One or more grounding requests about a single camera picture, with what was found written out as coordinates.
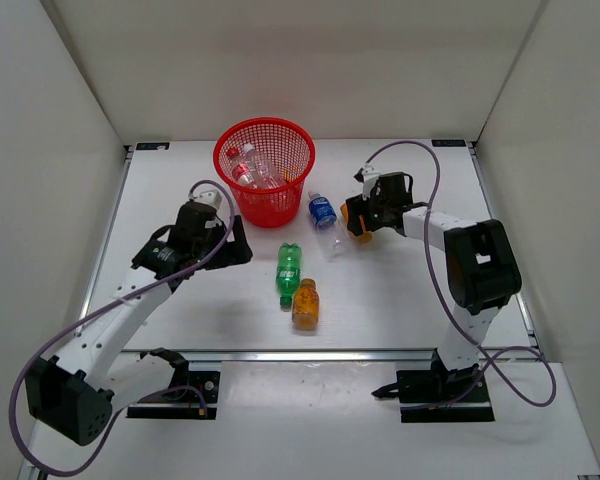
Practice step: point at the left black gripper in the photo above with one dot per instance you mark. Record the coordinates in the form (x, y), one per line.
(236, 251)

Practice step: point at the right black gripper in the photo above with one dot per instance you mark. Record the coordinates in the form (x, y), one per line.
(359, 205)

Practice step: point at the green plastic bottle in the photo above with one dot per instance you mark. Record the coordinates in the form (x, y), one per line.
(288, 273)

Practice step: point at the red label clear bottle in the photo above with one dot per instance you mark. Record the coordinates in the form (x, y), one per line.
(242, 171)

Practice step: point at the clear bottle white cap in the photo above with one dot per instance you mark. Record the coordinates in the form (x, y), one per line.
(266, 174)

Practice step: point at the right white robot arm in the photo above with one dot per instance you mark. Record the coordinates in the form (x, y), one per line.
(481, 269)

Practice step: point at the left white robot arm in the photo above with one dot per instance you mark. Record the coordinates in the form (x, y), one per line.
(76, 391)

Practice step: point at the red mesh plastic bin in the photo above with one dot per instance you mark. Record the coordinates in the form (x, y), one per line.
(293, 153)

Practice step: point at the blue label clear bottle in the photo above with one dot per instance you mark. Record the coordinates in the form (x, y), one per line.
(326, 224)

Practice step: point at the orange bottle patterned label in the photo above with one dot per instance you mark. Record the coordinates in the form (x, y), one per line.
(305, 306)

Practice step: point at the right blue corner label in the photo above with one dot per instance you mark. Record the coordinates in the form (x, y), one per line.
(448, 143)

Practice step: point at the blue corner label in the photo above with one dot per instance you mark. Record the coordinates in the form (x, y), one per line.
(448, 143)
(152, 146)

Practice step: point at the left blue corner label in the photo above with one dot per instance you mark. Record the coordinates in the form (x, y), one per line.
(152, 146)

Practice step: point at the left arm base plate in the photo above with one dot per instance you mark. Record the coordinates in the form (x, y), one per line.
(193, 392)

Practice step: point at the aluminium table edge rail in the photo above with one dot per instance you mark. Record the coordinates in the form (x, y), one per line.
(309, 356)

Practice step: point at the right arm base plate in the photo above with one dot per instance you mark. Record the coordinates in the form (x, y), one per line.
(423, 400)

